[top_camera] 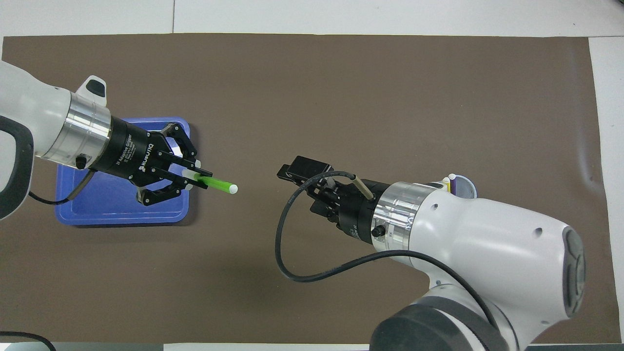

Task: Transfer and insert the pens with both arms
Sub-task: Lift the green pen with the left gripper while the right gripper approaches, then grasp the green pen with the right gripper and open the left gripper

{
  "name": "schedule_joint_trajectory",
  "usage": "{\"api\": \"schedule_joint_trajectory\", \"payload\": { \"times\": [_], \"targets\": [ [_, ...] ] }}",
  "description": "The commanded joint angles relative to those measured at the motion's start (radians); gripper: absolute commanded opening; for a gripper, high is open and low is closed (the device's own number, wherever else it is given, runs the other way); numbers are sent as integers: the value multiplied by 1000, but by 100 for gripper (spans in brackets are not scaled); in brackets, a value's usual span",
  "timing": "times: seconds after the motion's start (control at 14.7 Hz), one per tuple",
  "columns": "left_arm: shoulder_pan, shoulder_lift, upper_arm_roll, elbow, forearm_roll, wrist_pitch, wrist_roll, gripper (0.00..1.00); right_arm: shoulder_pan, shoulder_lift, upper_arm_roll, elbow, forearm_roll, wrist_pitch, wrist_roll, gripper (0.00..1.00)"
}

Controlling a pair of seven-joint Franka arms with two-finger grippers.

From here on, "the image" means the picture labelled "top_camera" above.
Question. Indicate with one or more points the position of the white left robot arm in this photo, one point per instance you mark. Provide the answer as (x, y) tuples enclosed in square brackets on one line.
[(29, 97)]

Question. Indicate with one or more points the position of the green marker pen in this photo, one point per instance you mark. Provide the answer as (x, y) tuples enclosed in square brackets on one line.
[(219, 184)]

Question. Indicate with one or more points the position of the brown table mat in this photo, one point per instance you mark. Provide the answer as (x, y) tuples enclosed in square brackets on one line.
[(341, 97)]

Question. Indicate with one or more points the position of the blue plastic tray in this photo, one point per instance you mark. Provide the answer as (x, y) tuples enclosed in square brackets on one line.
[(97, 207)]

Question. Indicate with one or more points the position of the yellow marker pen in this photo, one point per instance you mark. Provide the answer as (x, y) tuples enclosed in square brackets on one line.
[(446, 185)]

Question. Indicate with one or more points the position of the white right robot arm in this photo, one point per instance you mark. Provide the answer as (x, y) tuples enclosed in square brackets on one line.
[(487, 243)]

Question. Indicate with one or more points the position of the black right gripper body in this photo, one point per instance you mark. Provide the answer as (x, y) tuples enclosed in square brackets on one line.
[(360, 214)]

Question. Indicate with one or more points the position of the translucent plastic cup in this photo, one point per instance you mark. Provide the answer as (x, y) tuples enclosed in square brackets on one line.
[(467, 189)]

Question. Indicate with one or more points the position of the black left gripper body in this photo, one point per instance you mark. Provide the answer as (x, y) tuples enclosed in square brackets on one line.
[(126, 151)]

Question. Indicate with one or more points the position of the purple marker pen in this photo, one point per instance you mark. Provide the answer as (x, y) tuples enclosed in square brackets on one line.
[(454, 186)]

